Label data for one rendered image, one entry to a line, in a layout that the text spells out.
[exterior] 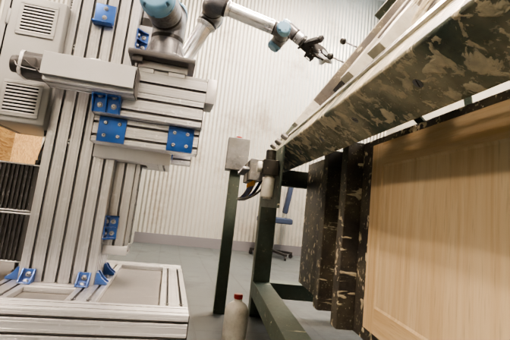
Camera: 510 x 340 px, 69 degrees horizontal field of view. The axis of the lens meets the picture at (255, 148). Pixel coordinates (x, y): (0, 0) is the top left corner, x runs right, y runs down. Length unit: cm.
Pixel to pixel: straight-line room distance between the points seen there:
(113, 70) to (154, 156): 36
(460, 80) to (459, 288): 44
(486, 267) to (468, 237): 7
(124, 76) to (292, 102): 417
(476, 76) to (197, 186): 442
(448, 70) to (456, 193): 36
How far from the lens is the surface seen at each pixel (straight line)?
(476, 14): 50
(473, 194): 84
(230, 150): 203
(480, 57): 54
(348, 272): 136
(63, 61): 127
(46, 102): 153
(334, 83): 162
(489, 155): 81
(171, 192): 481
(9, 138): 280
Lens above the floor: 56
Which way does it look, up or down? 9 degrees up
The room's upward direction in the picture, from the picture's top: 6 degrees clockwise
